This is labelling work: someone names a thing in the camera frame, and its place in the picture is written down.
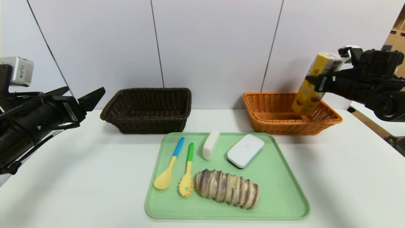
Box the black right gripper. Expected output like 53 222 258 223
305 69 350 95

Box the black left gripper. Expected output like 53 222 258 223
16 86 106 144

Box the yellow hexagonal snack box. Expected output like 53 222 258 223
291 52 344 114

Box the white whiteboard eraser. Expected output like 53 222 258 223
227 134 265 168

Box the striped brown bread loaf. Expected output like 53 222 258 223
196 168 260 209

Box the orange wicker basket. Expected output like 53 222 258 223
242 92 343 136

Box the dark brown wicker basket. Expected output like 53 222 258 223
100 88 192 135

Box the light wooden cabinet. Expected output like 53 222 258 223
384 6 405 78

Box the small white rectangular block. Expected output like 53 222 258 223
202 130 220 161

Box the light green plastic tray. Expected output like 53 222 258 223
145 132 310 220

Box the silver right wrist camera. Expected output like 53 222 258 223
337 45 363 64

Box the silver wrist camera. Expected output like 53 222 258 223
337 45 363 64
0 57 34 87

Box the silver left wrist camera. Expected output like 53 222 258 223
0 57 34 87

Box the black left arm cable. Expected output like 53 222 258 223
0 125 79 175

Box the blue-handled yellow spoon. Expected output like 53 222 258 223
153 137 185 190

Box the green-handled yellow slotted spoon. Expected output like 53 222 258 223
179 143 195 197

